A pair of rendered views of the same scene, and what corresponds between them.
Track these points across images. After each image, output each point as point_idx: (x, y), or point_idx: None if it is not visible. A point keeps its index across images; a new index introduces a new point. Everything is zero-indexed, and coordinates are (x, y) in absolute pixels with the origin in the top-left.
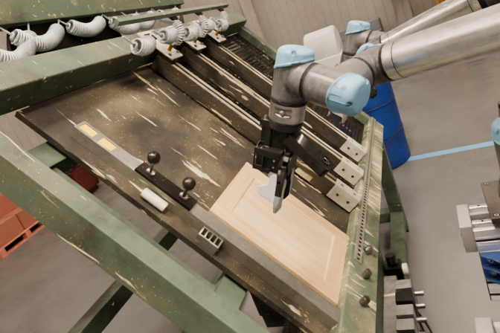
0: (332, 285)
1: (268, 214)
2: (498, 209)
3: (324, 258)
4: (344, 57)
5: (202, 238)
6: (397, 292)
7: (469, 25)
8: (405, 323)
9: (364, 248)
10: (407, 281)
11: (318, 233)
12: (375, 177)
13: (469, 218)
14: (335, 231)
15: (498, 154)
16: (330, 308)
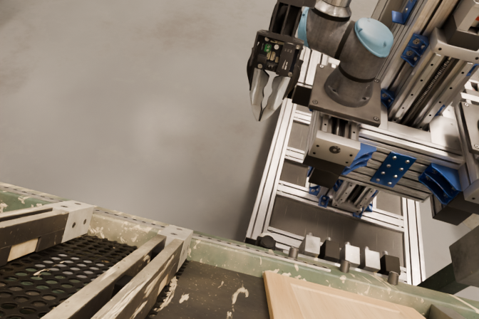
0: (394, 306)
1: None
2: (366, 114)
3: (358, 304)
4: None
5: None
6: (326, 253)
7: None
8: (372, 258)
9: (294, 256)
10: (309, 238)
11: (318, 300)
12: (59, 199)
13: (345, 137)
14: (279, 280)
15: (372, 65)
16: (447, 310)
